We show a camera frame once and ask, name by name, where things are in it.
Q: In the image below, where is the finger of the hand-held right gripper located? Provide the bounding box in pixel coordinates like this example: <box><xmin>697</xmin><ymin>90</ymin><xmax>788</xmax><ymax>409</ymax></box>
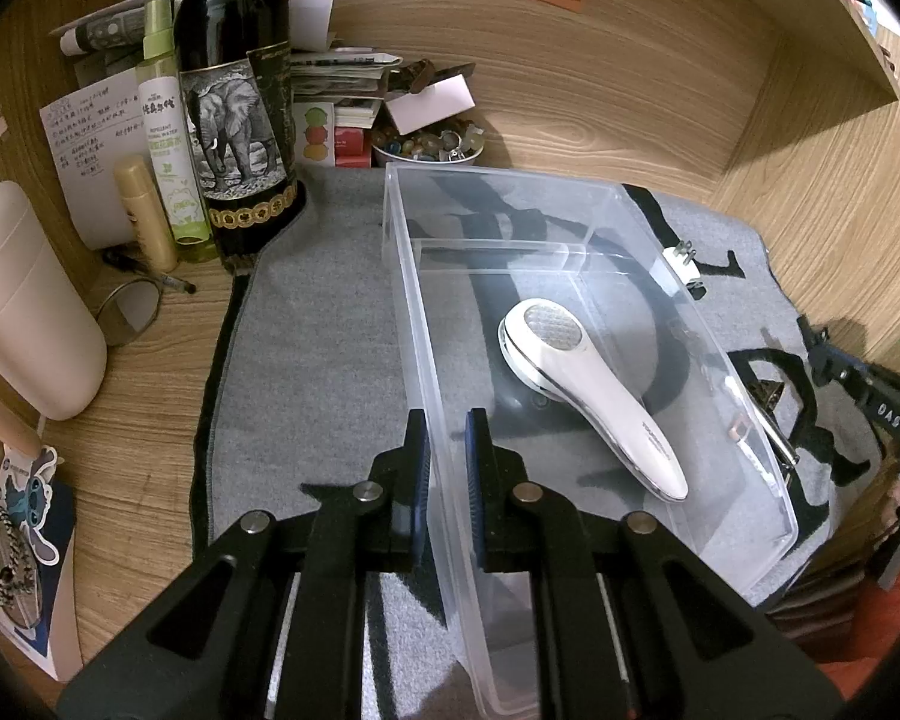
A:
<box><xmin>797</xmin><ymin>315</ymin><xmax>871</xmax><ymax>410</ymax></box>

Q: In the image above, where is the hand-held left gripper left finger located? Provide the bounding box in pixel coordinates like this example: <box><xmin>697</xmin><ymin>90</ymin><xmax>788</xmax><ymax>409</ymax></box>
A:
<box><xmin>56</xmin><ymin>409</ymin><xmax>430</xmax><ymax>720</ymax></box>

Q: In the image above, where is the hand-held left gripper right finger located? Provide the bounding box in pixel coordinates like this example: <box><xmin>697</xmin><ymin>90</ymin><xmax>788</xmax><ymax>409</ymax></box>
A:
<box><xmin>465</xmin><ymin>406</ymin><xmax>845</xmax><ymax>720</ymax></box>

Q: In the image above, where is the small brown metal object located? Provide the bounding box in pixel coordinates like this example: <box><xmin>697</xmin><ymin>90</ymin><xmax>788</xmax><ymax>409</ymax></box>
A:
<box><xmin>746</xmin><ymin>379</ymin><xmax>787</xmax><ymax>412</ymax></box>

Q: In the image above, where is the metal bar tool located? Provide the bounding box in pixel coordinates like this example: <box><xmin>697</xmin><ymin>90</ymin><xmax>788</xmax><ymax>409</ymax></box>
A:
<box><xmin>750</xmin><ymin>409</ymin><xmax>802</xmax><ymax>472</ymax></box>

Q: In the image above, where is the clear plastic box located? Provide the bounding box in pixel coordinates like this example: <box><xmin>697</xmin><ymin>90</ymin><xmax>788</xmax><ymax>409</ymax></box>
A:
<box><xmin>381</xmin><ymin>161</ymin><xmax>800</xmax><ymax>719</ymax></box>

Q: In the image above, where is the white plug adapter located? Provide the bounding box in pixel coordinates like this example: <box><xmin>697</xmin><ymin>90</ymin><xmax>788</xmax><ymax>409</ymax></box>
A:
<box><xmin>664</xmin><ymin>238</ymin><xmax>710</xmax><ymax>297</ymax></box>

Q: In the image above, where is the white fabric shaver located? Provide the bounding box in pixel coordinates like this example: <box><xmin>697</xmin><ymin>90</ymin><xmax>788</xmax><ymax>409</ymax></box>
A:
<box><xmin>497</xmin><ymin>298</ymin><xmax>689</xmax><ymax>502</ymax></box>

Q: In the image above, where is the grey felt mat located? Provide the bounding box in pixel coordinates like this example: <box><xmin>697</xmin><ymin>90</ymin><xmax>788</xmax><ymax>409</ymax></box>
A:
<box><xmin>189</xmin><ymin>165</ymin><xmax>875</xmax><ymax>691</ymax></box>

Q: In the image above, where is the person's orange clothing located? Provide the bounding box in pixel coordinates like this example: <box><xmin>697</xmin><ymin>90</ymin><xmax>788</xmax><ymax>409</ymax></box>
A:
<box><xmin>832</xmin><ymin>577</ymin><xmax>900</xmax><ymax>691</ymax></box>

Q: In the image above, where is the bowl of stones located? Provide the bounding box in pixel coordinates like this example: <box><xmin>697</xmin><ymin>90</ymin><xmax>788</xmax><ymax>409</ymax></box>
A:
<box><xmin>369</xmin><ymin>120</ymin><xmax>487</xmax><ymax>167</ymax></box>

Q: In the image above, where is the round mirror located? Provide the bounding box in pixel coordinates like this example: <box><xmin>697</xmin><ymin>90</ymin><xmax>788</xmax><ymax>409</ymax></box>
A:
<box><xmin>94</xmin><ymin>279</ymin><xmax>158</xmax><ymax>347</ymax></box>

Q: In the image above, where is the black pen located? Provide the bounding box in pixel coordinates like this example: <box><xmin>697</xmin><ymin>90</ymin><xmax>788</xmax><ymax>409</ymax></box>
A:
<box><xmin>103</xmin><ymin>247</ymin><xmax>197</xmax><ymax>295</ymax></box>

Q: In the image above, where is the red box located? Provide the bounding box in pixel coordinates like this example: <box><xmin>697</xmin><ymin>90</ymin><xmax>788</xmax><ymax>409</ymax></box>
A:
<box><xmin>334</xmin><ymin>124</ymin><xmax>376</xmax><ymax>167</ymax></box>

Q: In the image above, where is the fruit-print card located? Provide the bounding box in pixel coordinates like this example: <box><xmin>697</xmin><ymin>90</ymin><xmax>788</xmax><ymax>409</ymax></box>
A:
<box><xmin>296</xmin><ymin>99</ymin><xmax>336</xmax><ymax>166</ymax></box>

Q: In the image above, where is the pale pink card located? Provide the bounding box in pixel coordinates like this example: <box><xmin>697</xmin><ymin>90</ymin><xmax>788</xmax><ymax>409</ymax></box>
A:
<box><xmin>386</xmin><ymin>75</ymin><xmax>475</xmax><ymax>134</ymax></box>

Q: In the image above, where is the blue cartoon sticker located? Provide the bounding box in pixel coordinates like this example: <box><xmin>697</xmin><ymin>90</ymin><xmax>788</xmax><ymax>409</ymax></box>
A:
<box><xmin>0</xmin><ymin>446</ymin><xmax>61</xmax><ymax>563</ymax></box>

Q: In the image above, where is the white and blue card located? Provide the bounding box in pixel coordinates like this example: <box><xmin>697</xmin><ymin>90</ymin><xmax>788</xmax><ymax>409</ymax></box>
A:
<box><xmin>0</xmin><ymin>480</ymin><xmax>83</xmax><ymax>683</ymax></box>

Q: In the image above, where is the beige tube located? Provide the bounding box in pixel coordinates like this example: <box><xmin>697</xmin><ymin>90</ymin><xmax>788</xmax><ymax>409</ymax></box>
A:
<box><xmin>114</xmin><ymin>155</ymin><xmax>179</xmax><ymax>275</ymax></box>

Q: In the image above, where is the dark brown wooden piece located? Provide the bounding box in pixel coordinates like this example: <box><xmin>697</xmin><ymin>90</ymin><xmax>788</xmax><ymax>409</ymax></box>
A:
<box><xmin>390</xmin><ymin>58</ymin><xmax>458</xmax><ymax>95</ymax></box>

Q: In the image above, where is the stack of papers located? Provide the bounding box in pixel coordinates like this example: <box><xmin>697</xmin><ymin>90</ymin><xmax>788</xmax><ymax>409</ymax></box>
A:
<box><xmin>289</xmin><ymin>47</ymin><xmax>406</xmax><ymax>128</ymax></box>

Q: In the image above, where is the beige cylindrical jug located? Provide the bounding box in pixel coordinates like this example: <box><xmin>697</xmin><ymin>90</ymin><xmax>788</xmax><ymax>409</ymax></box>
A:
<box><xmin>0</xmin><ymin>180</ymin><xmax>108</xmax><ymax>422</ymax></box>

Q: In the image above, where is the green spray bottle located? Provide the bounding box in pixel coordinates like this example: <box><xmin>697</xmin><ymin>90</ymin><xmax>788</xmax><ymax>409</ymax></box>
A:
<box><xmin>133</xmin><ymin>0</ymin><xmax>220</xmax><ymax>265</ymax></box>

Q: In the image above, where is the dark wine bottle elephant label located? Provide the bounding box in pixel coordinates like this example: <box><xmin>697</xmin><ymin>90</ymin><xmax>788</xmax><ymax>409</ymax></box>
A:
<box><xmin>172</xmin><ymin>0</ymin><xmax>308</xmax><ymax>276</ymax></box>

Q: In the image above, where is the white handwritten note sheet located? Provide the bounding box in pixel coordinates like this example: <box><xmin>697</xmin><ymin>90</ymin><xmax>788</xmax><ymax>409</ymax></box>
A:
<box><xmin>39</xmin><ymin>66</ymin><xmax>151</xmax><ymax>250</ymax></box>

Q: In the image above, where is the white folded paper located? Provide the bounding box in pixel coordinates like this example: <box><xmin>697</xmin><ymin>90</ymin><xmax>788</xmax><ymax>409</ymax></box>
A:
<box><xmin>285</xmin><ymin>0</ymin><xmax>337</xmax><ymax>53</ymax></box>

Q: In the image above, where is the rolled newspaper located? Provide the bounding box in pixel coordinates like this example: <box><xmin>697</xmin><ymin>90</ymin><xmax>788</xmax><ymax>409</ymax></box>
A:
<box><xmin>49</xmin><ymin>0</ymin><xmax>196</xmax><ymax>57</ymax></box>

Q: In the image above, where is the ball chain metal tag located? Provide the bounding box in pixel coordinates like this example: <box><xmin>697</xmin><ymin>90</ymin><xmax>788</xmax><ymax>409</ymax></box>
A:
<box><xmin>0</xmin><ymin>506</ymin><xmax>38</xmax><ymax>627</ymax></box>

